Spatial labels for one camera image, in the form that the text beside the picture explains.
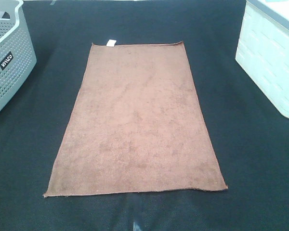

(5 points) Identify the brown towel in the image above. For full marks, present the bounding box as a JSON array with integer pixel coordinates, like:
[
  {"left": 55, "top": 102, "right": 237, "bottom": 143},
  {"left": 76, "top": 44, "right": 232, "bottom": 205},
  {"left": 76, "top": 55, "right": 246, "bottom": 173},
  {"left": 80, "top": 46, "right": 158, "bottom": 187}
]
[{"left": 44, "top": 42, "right": 227, "bottom": 197}]

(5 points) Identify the pale green woven-pattern bin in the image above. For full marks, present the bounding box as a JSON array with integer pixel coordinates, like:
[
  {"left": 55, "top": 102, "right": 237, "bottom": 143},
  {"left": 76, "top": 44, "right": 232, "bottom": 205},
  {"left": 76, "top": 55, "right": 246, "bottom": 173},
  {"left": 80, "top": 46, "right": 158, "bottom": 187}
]
[{"left": 235, "top": 0, "right": 289, "bottom": 118}]

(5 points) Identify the grey perforated plastic basket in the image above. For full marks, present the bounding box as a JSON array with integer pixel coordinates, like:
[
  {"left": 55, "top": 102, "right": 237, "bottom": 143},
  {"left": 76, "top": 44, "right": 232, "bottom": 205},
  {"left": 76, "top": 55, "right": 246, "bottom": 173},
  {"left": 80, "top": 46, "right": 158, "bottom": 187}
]
[{"left": 0, "top": 0, "right": 37, "bottom": 111}]

